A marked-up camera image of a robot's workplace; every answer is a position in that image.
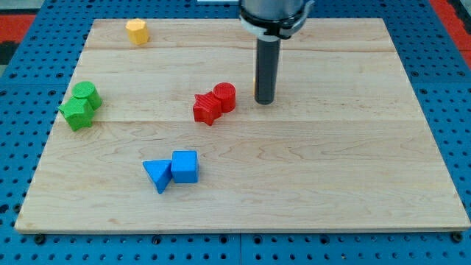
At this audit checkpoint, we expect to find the red star block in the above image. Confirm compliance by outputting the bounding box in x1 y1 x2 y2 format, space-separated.
193 91 222 126

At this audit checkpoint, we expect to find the red cylinder block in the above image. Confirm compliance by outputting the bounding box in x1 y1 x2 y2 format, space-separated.
213 82 236 113

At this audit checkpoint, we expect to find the blue cube block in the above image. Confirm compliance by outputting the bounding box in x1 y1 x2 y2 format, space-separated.
171 150 199 183

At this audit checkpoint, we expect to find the wooden board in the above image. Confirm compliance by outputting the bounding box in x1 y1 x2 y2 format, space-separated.
15 18 470 234

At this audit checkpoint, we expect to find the blue triangle block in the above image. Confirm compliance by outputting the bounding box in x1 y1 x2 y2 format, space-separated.
143 160 172 194

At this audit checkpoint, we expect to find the black cylindrical pointer tool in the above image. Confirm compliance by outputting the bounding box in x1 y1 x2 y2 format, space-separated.
255 40 280 105

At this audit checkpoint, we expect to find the yellow hexagon block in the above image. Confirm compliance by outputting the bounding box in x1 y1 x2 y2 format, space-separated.
125 18 149 45

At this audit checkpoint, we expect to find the green cylinder block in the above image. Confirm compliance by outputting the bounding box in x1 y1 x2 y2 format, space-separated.
72 81 102 110

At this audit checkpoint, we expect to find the green star block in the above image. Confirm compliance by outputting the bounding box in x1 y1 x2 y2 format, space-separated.
58 97 94 131

